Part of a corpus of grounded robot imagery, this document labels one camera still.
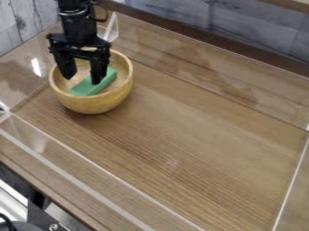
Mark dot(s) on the green rectangular block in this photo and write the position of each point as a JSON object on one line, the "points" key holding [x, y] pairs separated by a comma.
{"points": [[87, 89]]}

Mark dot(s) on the round wooden bowl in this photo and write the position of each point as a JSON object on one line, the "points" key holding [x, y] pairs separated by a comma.
{"points": [[109, 97]]}

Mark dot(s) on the clear acrylic tray wall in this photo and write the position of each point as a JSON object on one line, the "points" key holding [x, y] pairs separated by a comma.
{"points": [[204, 152]]}

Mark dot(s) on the black metal bracket with bolt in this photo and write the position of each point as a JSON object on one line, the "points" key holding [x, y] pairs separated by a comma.
{"points": [[39, 218]]}

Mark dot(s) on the clear acrylic corner bracket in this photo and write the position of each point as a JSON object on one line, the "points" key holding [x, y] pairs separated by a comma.
{"points": [[107, 32]]}

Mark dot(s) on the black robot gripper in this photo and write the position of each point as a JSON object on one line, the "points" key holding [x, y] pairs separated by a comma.
{"points": [[79, 41]]}

